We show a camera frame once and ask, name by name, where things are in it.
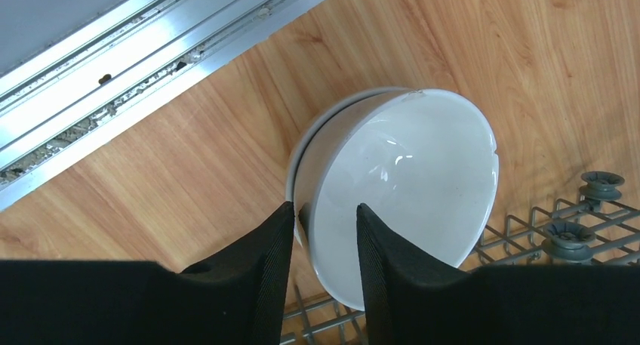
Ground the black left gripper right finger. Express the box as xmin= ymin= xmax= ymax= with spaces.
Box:
xmin=356 ymin=204 xmax=639 ymax=344

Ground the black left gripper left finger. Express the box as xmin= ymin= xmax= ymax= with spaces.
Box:
xmin=1 ymin=202 xmax=294 ymax=344

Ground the beige bowl with flower sprig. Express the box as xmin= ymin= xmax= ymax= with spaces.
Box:
xmin=285 ymin=87 xmax=499 ymax=310

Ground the plain beige bowl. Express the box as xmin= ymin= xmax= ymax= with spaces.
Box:
xmin=284 ymin=86 xmax=408 ymax=202

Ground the grey wire dish rack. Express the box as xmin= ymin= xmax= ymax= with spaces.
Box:
xmin=282 ymin=171 xmax=639 ymax=344

